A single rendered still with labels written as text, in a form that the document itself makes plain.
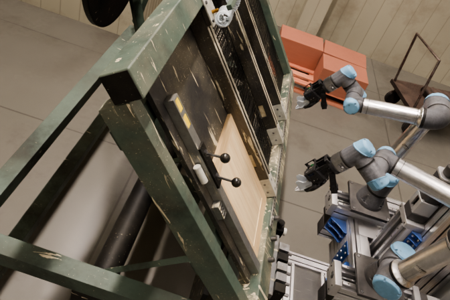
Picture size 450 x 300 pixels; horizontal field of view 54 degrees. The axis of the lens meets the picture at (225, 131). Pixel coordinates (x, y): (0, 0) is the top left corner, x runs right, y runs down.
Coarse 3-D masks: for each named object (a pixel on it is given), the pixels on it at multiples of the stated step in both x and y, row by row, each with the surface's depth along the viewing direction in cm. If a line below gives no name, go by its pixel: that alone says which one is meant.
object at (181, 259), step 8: (136, 0) 211; (144, 0) 334; (136, 8) 212; (144, 8) 340; (136, 16) 214; (136, 24) 217; (160, 128) 255; (160, 136) 258; (176, 160) 248; (184, 256) 180; (136, 264) 189; (144, 264) 188; (152, 264) 186; (160, 264) 184; (168, 264) 182; (112, 272) 194; (120, 272) 192
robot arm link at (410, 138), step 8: (432, 96) 211; (440, 96) 209; (424, 104) 213; (432, 104) 205; (448, 104) 205; (408, 128) 222; (416, 128) 217; (400, 136) 226; (408, 136) 221; (416, 136) 219; (400, 144) 225; (408, 144) 223; (416, 144) 224; (400, 152) 227; (408, 152) 227
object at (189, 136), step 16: (176, 96) 153; (176, 112) 153; (176, 128) 158; (192, 128) 161; (192, 144) 161; (208, 176) 169; (224, 192) 178; (224, 208) 178; (240, 224) 188; (240, 240) 187; (256, 272) 198
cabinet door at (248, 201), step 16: (224, 128) 200; (224, 144) 194; (240, 144) 214; (240, 160) 211; (224, 176) 188; (240, 176) 206; (256, 176) 228; (240, 192) 202; (256, 192) 224; (240, 208) 199; (256, 208) 220; (256, 224) 215; (256, 240) 210; (256, 256) 206
